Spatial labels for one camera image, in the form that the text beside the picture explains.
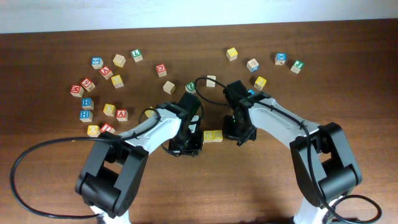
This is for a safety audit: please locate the blue H block lower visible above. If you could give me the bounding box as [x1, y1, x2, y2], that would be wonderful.
[79, 110, 93, 123]

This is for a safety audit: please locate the blue h block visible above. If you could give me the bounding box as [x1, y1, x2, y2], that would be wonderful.
[79, 110, 93, 123]
[81, 98, 94, 110]

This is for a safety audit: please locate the yellow block upper left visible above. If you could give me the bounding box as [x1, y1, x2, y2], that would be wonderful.
[111, 75, 124, 88]

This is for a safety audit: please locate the yellow Q block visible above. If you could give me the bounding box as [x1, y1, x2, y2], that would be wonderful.
[145, 107, 155, 118]

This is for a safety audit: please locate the plain wood block picture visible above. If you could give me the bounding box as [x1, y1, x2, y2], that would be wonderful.
[206, 75, 216, 88]

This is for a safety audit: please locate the yellow block top right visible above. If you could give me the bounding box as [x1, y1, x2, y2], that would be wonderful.
[226, 47, 238, 61]

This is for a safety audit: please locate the plain wood block centre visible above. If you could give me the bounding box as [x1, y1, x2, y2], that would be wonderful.
[163, 81, 175, 95]

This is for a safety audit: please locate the red A block lower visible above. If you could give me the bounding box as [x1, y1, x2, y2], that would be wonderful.
[116, 110, 128, 121]

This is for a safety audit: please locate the red G block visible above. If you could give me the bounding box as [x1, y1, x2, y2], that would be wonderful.
[155, 63, 167, 77]

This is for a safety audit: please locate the red A block upper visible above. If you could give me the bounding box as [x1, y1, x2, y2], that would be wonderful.
[99, 66, 113, 80]

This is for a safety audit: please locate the blue X block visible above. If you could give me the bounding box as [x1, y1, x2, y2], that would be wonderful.
[275, 52, 287, 65]

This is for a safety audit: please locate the green L block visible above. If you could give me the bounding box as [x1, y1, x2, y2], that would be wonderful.
[131, 49, 143, 62]

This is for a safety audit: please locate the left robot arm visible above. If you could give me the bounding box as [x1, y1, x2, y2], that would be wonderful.
[75, 93, 202, 223]

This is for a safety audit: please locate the yellow O block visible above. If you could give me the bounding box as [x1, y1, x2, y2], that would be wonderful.
[103, 104, 116, 116]

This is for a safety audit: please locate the red I block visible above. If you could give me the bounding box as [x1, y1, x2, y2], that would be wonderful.
[100, 123, 116, 134]

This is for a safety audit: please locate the blue S block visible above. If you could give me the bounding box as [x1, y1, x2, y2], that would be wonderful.
[91, 57, 103, 70]

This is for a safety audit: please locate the blue H block upper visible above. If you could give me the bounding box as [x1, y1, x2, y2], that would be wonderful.
[81, 98, 94, 110]

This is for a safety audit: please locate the red a block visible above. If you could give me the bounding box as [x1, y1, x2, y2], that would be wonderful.
[116, 110, 128, 121]
[99, 66, 113, 80]

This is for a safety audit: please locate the red M block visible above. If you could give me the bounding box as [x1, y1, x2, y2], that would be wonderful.
[70, 85, 84, 98]

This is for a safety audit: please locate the yellow C block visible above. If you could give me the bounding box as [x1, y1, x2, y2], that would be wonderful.
[86, 125, 101, 138]

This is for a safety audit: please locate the green J block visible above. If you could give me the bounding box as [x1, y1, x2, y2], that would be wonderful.
[290, 60, 304, 74]

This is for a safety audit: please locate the red 9 block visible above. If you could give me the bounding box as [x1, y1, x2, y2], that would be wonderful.
[81, 78, 95, 92]

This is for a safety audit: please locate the wood block blue D side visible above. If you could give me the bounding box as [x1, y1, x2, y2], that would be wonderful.
[246, 58, 259, 72]

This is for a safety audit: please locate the plain wood yellow-sided block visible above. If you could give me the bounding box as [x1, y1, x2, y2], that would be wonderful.
[113, 54, 126, 68]

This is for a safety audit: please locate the green Z block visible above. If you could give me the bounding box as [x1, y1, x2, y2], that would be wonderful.
[185, 82, 196, 94]

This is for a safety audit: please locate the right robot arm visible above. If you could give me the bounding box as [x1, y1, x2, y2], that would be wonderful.
[223, 81, 363, 223]

